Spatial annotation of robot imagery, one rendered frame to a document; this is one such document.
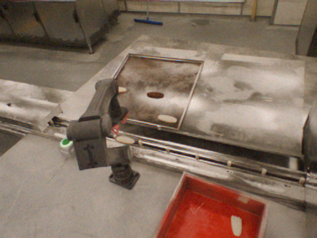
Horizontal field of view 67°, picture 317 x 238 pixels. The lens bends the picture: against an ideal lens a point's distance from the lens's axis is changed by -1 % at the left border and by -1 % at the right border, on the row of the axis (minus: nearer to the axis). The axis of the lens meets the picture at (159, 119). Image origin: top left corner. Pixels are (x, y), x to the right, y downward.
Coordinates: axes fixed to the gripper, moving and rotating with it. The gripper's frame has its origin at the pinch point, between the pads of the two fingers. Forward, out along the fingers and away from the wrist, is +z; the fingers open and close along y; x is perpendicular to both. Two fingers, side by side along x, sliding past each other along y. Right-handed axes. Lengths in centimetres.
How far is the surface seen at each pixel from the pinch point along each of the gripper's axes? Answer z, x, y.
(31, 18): 41, -273, -204
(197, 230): 10, 46, 31
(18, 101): 2, -72, -4
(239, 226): 9, 59, 25
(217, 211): 10, 51, 21
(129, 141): 7.3, 3.7, 0.9
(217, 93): 0, 38, -36
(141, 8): 85, -170, -370
